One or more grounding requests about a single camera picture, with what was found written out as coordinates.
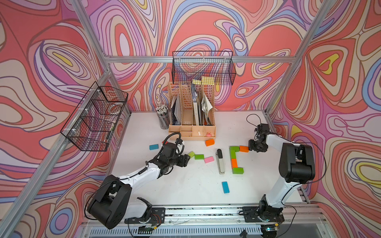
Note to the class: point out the teal block front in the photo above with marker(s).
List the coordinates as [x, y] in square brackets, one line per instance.
[225, 187]

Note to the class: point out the metal base rail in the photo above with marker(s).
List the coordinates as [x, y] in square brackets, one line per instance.
[224, 219]

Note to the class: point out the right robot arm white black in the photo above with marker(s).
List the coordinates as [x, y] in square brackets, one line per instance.
[296, 167]

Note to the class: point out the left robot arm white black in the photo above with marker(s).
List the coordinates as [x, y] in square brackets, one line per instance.
[113, 202]

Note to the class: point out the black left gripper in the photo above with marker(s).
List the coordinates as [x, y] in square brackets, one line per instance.
[183, 161]

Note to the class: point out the orange block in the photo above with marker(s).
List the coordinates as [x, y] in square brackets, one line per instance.
[234, 163]
[209, 142]
[243, 149]

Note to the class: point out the beige desk organizer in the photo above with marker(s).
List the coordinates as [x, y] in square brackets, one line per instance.
[192, 111]

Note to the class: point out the green block carried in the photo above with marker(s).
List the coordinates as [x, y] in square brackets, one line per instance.
[233, 155]

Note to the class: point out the black wire basket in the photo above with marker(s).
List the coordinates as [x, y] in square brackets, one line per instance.
[92, 124]
[189, 65]

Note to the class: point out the back black wire basket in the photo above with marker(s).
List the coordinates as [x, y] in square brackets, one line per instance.
[189, 65]

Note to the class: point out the yellow sticky note block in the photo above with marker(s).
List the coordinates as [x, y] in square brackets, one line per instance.
[204, 80]

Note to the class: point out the clear cup of pencils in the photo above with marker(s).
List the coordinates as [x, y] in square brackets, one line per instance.
[163, 114]

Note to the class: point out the green block long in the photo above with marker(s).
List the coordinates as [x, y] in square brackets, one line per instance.
[234, 148]

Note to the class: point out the dark green block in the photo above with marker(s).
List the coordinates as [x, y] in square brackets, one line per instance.
[237, 170]

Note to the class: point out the orange block front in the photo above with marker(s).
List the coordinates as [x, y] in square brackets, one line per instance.
[234, 163]

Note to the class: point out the pink wooden block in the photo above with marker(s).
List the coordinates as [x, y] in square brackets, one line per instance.
[209, 159]

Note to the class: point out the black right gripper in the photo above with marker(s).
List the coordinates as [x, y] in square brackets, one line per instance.
[251, 146]

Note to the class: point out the left black wire basket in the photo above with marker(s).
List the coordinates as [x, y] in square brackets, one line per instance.
[92, 124]

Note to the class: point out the black white stapler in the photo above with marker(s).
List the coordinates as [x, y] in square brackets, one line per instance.
[220, 161]

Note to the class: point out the teal block near left wall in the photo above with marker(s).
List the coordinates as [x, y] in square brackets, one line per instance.
[154, 146]

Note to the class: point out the green block middle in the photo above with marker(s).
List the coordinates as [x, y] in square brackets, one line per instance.
[199, 157]

